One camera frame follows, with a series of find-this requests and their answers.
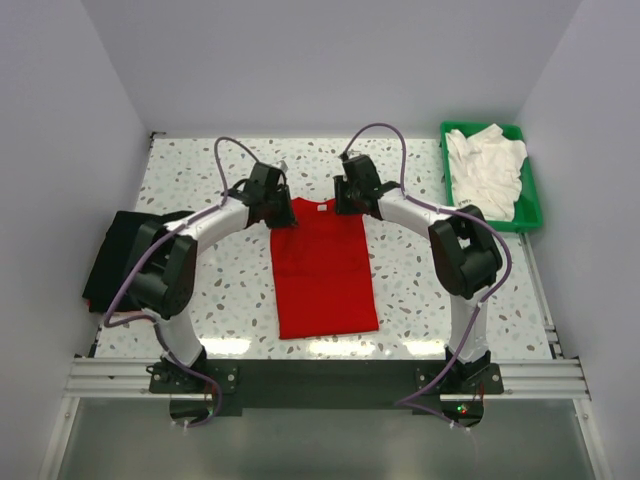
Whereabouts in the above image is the black folded t-shirt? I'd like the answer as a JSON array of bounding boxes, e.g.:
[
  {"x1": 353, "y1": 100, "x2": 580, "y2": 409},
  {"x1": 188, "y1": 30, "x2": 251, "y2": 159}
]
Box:
[{"x1": 82, "y1": 210, "x2": 193, "y2": 314}]

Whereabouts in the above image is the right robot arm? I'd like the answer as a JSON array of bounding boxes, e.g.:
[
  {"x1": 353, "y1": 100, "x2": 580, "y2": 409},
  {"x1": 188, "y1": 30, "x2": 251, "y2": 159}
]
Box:
[{"x1": 334, "y1": 152, "x2": 503, "y2": 403}]

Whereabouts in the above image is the white t-shirt in bin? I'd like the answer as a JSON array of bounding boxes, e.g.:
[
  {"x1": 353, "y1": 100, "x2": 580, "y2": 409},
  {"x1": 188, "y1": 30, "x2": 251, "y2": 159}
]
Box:
[{"x1": 445, "y1": 124, "x2": 528, "y2": 222}]

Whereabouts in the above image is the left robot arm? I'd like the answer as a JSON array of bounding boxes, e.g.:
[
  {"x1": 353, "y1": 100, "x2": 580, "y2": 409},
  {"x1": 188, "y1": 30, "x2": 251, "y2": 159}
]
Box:
[{"x1": 126, "y1": 162, "x2": 296, "y2": 394}]

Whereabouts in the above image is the aluminium frame rail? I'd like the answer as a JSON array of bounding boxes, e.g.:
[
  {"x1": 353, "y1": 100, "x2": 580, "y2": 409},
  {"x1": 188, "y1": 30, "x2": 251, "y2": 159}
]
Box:
[{"x1": 64, "y1": 232, "x2": 588, "y2": 399}]

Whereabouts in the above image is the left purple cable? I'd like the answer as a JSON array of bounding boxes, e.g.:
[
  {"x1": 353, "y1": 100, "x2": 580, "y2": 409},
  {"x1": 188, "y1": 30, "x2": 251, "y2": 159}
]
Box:
[{"x1": 102, "y1": 135, "x2": 256, "y2": 429}]

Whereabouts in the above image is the red t-shirt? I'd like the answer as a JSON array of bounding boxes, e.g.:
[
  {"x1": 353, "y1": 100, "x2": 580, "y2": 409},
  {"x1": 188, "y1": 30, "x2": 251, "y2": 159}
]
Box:
[{"x1": 270, "y1": 198, "x2": 379, "y2": 340}]

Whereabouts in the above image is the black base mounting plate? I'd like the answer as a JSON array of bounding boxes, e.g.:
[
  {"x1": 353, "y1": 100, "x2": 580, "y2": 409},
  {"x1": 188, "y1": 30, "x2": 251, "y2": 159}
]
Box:
[{"x1": 146, "y1": 359, "x2": 504, "y2": 426}]

